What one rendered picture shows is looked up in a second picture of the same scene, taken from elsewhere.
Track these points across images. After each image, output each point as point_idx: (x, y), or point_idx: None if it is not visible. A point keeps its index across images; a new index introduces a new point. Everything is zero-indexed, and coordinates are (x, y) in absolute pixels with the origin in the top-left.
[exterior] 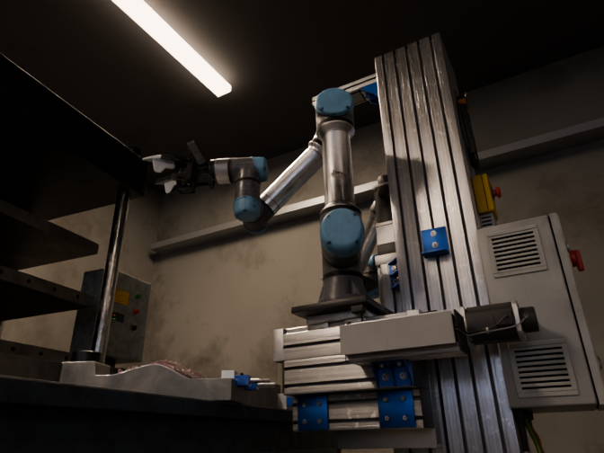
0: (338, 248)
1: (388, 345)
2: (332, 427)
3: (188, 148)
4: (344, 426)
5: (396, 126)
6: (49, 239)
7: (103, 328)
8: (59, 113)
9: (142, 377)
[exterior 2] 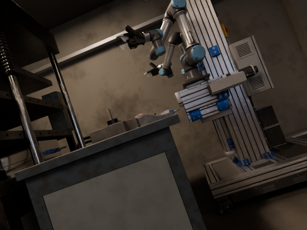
0: (199, 59)
1: (227, 86)
2: (203, 117)
3: (126, 28)
4: (207, 115)
5: (188, 7)
6: (35, 82)
7: (74, 116)
8: (23, 16)
9: (143, 120)
